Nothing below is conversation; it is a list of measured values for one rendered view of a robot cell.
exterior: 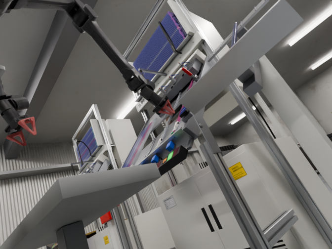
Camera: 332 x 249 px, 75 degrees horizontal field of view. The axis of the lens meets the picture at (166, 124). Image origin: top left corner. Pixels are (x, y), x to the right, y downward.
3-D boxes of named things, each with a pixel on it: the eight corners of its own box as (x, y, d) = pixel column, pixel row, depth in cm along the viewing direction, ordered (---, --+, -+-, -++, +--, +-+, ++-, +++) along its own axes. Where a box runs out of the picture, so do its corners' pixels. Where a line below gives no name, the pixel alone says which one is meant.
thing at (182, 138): (195, 140, 80) (180, 128, 79) (117, 198, 121) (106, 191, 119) (195, 137, 81) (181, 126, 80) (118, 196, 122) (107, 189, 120)
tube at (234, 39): (235, 67, 55) (232, 64, 54) (230, 71, 56) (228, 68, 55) (237, 23, 94) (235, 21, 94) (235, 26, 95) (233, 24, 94)
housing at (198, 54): (213, 68, 132) (195, 53, 129) (166, 114, 162) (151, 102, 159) (214, 62, 138) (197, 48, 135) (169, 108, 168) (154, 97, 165)
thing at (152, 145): (190, 133, 81) (184, 128, 80) (114, 194, 121) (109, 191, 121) (197, 105, 95) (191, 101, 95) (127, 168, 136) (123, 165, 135)
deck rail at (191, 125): (198, 137, 79) (186, 127, 78) (195, 139, 80) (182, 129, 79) (214, 62, 133) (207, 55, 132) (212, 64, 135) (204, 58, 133)
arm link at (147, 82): (126, 86, 109) (138, 75, 105) (132, 78, 118) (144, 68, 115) (143, 103, 112) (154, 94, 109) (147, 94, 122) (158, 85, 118)
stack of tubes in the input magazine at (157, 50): (185, 37, 137) (168, 10, 147) (144, 89, 168) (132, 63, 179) (197, 42, 146) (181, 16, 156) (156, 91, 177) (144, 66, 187)
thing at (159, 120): (206, 90, 109) (198, 83, 108) (140, 150, 150) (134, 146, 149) (212, 64, 134) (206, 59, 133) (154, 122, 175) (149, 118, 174)
